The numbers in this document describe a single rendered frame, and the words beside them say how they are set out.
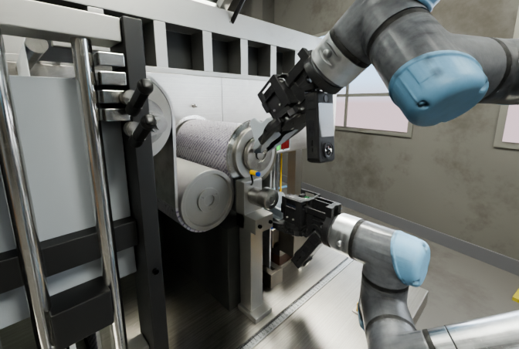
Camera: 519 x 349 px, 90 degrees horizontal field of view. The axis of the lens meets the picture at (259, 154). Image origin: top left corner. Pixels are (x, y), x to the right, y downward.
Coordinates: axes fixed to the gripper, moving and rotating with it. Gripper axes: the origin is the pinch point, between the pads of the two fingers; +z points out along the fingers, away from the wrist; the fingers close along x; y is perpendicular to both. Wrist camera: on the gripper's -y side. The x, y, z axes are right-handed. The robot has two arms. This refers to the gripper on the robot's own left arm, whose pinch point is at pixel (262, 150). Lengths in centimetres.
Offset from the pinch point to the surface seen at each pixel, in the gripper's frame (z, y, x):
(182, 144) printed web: 19.3, 15.0, 4.8
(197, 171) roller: 6.1, 1.2, 11.9
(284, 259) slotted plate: 26.6, -22.4, -14.8
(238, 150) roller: 2.4, 2.3, 3.7
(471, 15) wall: -43, 67, -252
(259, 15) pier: 129, 295, -277
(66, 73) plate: 18.1, 35.8, 25.3
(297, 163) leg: 57, 15, -80
